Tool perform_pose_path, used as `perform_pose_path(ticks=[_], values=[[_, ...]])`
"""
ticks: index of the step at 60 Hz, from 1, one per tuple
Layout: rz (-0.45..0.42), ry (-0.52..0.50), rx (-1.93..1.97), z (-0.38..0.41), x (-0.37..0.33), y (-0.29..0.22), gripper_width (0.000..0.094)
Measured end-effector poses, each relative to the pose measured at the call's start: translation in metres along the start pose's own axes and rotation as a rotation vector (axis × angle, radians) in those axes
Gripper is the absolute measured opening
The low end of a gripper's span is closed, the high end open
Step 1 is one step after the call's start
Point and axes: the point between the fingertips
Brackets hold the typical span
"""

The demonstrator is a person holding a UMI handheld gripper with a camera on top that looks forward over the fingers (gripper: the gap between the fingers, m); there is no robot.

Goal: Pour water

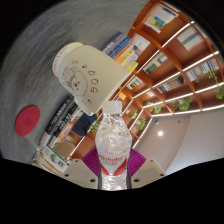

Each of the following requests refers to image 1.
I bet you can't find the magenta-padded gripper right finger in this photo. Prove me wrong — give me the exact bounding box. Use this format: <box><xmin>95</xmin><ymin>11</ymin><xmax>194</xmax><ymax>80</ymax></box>
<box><xmin>127</xmin><ymin>147</ymin><xmax>167</xmax><ymax>190</ymax></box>

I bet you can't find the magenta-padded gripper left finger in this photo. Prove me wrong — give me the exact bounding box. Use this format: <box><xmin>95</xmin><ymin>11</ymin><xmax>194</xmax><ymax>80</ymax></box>
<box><xmin>62</xmin><ymin>147</ymin><xmax>101</xmax><ymax>190</ymax></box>

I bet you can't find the clear plastic water bottle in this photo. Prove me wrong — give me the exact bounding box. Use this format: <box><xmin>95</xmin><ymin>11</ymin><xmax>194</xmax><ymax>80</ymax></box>
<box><xmin>94</xmin><ymin>100</ymin><xmax>133</xmax><ymax>191</ymax></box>

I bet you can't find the tan upholstered chair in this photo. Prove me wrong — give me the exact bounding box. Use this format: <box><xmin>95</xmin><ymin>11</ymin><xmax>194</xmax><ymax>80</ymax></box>
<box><xmin>53</xmin><ymin>139</ymin><xmax>76</xmax><ymax>159</ymax></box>

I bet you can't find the large white book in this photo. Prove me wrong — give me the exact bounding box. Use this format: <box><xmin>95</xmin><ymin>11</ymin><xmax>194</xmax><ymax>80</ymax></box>
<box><xmin>31</xmin><ymin>153</ymin><xmax>64</xmax><ymax>176</ymax></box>

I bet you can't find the dark book with orange cover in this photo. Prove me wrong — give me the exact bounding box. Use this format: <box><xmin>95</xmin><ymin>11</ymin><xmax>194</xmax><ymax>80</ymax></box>
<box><xmin>49</xmin><ymin>108</ymin><xmax>84</xmax><ymax>148</ymax></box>

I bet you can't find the dark jacket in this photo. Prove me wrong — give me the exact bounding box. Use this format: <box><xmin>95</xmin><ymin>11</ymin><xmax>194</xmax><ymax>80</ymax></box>
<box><xmin>71</xmin><ymin>112</ymin><xmax>98</xmax><ymax>137</ymax></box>

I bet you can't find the thick black book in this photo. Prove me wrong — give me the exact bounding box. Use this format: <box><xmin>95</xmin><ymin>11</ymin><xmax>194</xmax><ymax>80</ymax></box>
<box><xmin>39</xmin><ymin>94</ymin><xmax>77</xmax><ymax>146</ymax></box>

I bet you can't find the flat round red coaster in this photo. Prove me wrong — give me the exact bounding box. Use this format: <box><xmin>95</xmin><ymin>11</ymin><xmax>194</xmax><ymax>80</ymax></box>
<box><xmin>14</xmin><ymin>105</ymin><xmax>41</xmax><ymax>138</ymax></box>

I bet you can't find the white printed mug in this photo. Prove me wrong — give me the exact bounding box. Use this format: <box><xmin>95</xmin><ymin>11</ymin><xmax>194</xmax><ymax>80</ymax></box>
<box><xmin>51</xmin><ymin>41</ymin><xmax>130</xmax><ymax>117</ymax></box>

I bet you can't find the yellow book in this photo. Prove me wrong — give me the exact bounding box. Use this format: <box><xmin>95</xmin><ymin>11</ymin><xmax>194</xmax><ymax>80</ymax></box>
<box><xmin>123</xmin><ymin>59</ymin><xmax>140</xmax><ymax>74</ymax></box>

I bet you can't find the stack of colourful books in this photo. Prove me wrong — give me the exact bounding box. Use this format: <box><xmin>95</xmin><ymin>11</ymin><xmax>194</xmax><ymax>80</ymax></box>
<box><xmin>100</xmin><ymin>30</ymin><xmax>152</xmax><ymax>68</ymax></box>

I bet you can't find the wooden wall shelf unit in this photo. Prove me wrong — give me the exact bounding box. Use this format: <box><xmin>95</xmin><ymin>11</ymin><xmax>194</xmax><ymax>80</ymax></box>
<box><xmin>66</xmin><ymin>0</ymin><xmax>224</xmax><ymax>161</ymax></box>

